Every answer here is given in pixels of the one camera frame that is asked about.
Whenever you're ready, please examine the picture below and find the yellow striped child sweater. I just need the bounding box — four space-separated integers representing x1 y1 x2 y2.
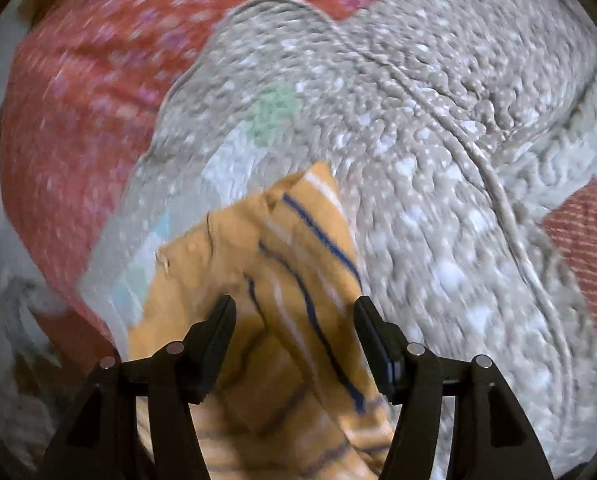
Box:
128 162 394 479

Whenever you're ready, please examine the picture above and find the quilted heart pattern blanket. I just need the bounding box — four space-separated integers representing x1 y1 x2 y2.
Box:
79 0 597 474

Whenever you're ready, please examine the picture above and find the red floral bed sheet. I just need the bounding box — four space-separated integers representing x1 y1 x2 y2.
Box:
0 0 376 361

